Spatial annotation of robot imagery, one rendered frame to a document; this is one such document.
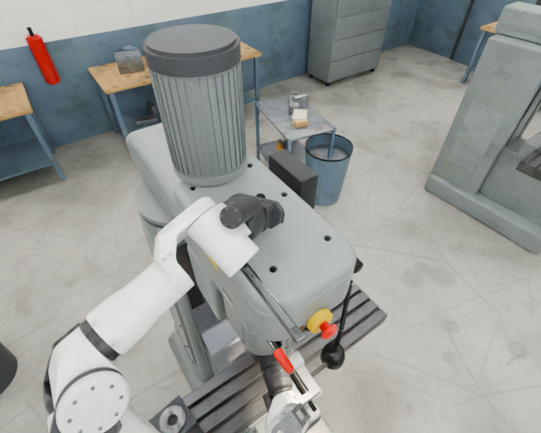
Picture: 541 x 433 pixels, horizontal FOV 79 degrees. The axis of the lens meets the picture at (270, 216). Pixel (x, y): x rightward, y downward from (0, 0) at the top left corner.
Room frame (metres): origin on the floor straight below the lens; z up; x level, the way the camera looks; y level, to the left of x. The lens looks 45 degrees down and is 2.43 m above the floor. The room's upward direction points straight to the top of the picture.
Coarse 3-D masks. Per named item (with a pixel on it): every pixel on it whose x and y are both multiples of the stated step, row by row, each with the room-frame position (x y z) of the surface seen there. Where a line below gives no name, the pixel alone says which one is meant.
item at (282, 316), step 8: (248, 272) 0.38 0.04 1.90; (248, 280) 0.36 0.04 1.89; (256, 280) 0.36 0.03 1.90; (256, 288) 0.34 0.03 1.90; (264, 288) 0.34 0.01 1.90; (264, 296) 0.32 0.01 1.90; (272, 296) 0.33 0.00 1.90; (272, 304) 0.31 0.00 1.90; (280, 304) 0.31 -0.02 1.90; (272, 312) 0.30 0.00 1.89; (280, 312) 0.29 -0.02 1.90; (280, 320) 0.28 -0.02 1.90; (288, 320) 0.28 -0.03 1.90; (288, 328) 0.26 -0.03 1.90; (296, 328) 0.26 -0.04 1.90; (296, 336) 0.25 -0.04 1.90; (304, 336) 0.25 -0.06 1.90
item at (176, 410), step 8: (176, 400) 0.37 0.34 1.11; (168, 408) 0.35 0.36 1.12; (176, 408) 0.35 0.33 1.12; (184, 408) 0.35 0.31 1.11; (160, 416) 0.32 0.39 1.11; (168, 416) 0.32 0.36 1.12; (176, 416) 0.32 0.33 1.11; (184, 416) 0.32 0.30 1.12; (192, 416) 0.33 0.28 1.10; (152, 424) 0.30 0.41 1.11; (160, 424) 0.30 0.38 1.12; (168, 424) 0.30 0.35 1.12; (176, 424) 0.30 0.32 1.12; (184, 424) 0.30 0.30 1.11; (192, 424) 0.30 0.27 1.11; (168, 432) 0.27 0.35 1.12; (176, 432) 0.27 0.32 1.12; (184, 432) 0.28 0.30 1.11; (192, 432) 0.29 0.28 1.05; (200, 432) 0.30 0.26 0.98
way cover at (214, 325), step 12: (192, 312) 0.75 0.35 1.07; (204, 312) 0.76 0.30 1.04; (204, 324) 0.73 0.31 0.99; (216, 324) 0.75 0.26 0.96; (228, 324) 0.76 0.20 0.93; (204, 336) 0.70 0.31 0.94; (216, 336) 0.71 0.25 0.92; (228, 336) 0.72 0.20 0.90; (216, 348) 0.66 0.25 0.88; (228, 348) 0.67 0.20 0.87; (240, 348) 0.67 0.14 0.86; (216, 360) 0.61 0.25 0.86; (228, 360) 0.62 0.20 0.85
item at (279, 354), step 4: (268, 340) 0.33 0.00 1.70; (272, 344) 0.32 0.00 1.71; (272, 348) 0.31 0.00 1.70; (276, 348) 0.31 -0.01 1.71; (280, 348) 0.31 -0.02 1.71; (276, 352) 0.30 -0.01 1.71; (280, 352) 0.30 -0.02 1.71; (276, 356) 0.29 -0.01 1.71; (280, 356) 0.29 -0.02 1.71; (284, 356) 0.29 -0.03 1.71; (280, 360) 0.28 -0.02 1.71; (284, 360) 0.28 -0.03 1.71; (288, 360) 0.28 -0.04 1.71; (284, 364) 0.27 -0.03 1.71; (288, 364) 0.27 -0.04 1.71; (292, 364) 0.28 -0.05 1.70; (284, 368) 0.27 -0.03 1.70; (288, 368) 0.27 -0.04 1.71; (292, 368) 0.27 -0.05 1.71; (288, 372) 0.26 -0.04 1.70
